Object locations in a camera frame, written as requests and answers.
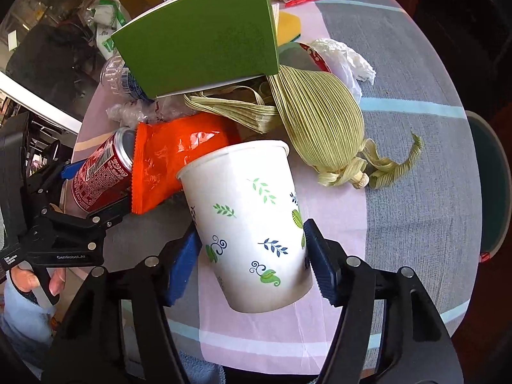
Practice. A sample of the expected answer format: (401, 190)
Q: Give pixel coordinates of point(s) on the white tissue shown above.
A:
(344, 62)

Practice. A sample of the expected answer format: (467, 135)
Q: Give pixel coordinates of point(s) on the clear plastic water bottle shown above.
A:
(118, 79)

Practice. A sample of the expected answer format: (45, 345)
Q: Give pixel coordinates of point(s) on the green white sack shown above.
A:
(104, 17)

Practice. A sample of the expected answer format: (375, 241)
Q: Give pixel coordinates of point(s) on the white paper cup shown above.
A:
(243, 202)

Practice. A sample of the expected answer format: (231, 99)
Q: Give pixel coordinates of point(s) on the blue sleeve forearm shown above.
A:
(27, 327)

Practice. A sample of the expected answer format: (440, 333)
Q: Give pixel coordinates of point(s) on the yellow green sponge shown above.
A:
(288, 28)

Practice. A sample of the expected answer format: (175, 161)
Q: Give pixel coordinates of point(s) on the clear plastic bag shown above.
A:
(131, 113)

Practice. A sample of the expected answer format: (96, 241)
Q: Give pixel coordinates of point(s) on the teal trash bin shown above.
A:
(495, 181)

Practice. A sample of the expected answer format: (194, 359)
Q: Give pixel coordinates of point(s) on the corn husk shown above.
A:
(321, 118)

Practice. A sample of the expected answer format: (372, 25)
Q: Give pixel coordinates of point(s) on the green pastry box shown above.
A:
(184, 46)

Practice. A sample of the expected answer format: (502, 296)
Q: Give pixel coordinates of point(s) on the person's left hand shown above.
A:
(26, 281)

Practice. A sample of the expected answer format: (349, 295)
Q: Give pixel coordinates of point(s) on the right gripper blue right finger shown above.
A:
(324, 258)

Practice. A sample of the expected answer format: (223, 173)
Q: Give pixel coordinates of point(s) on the orange foil wrapper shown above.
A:
(161, 150)

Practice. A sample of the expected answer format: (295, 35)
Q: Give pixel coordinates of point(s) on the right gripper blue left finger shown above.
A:
(180, 258)

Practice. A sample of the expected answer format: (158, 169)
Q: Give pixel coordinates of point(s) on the red cola can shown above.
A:
(104, 177)

